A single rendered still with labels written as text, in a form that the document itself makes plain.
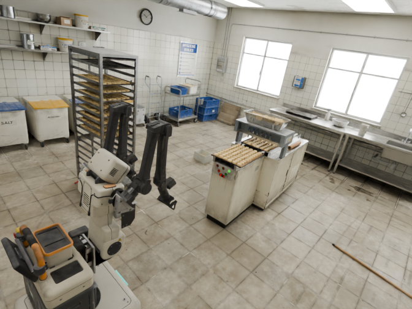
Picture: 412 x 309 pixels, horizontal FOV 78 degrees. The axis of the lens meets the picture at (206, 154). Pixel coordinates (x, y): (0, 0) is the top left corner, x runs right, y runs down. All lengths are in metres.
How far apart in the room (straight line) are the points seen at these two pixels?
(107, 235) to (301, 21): 6.04
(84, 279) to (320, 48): 6.02
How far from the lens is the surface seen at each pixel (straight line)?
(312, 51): 6.56
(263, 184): 3.54
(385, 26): 6.26
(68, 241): 1.75
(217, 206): 3.18
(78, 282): 1.71
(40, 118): 5.07
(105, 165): 1.59
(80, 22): 5.52
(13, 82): 5.54
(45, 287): 1.70
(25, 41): 5.27
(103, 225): 1.82
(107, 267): 2.43
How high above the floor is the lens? 2.08
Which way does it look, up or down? 24 degrees down
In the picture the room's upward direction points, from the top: 9 degrees clockwise
